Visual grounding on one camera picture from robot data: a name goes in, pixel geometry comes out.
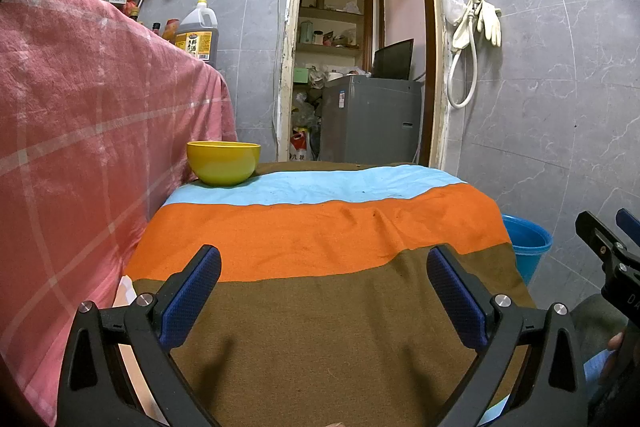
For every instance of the wooden door frame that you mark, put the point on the wooden door frame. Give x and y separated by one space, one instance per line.
286 57

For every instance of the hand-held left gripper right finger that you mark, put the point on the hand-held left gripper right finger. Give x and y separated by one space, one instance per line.
457 302

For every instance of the black monitor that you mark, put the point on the black monitor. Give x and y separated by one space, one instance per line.
395 59

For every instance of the person's right hand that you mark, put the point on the person's right hand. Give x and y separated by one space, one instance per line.
612 362

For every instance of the green box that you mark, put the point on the green box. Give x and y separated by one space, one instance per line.
301 76

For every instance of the red cap sauce bottle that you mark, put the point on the red cap sauce bottle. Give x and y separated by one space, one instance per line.
170 32

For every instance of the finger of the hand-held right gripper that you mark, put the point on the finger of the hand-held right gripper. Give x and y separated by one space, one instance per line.
602 242
629 222

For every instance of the red white plastic bag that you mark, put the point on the red white plastic bag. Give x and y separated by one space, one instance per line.
300 147

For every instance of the wooden wall shelf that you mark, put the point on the wooden wall shelf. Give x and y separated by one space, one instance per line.
332 14

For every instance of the large cooking oil bottle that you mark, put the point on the large cooking oil bottle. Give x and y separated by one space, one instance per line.
197 32

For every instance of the pink plaid cloth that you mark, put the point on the pink plaid cloth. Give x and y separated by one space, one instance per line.
85 107

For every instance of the grey washing machine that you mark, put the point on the grey washing machine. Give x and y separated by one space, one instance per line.
370 122

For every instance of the cream rubber gloves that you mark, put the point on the cream rubber gloves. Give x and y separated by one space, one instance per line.
490 19

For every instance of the striped orange brown blanket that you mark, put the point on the striped orange brown blanket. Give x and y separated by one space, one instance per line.
310 237

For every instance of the yellow bowl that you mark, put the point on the yellow bowl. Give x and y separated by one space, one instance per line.
222 164

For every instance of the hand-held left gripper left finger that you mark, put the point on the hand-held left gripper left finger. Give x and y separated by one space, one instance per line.
192 297

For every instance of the person's dark clothing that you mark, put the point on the person's dark clothing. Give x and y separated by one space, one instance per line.
592 322

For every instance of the blue plastic bucket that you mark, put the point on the blue plastic bucket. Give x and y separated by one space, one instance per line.
527 247

